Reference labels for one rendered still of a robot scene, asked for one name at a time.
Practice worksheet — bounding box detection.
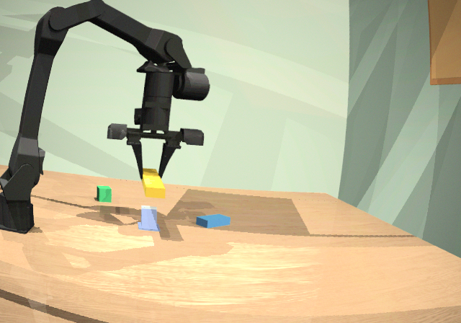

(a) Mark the small green cube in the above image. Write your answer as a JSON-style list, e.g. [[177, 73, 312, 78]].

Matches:
[[97, 185, 112, 203]]

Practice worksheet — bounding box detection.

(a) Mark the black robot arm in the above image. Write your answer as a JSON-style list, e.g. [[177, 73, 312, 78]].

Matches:
[[0, 0, 210, 234]]

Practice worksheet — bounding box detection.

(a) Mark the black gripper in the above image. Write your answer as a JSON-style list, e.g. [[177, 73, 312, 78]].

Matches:
[[107, 96, 204, 179]]

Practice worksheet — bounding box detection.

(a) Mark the light blue rectangular block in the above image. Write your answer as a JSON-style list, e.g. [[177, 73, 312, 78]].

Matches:
[[196, 214, 231, 229]]

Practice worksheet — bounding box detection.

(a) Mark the yellow bar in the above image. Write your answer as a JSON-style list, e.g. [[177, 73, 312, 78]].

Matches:
[[141, 168, 166, 198]]

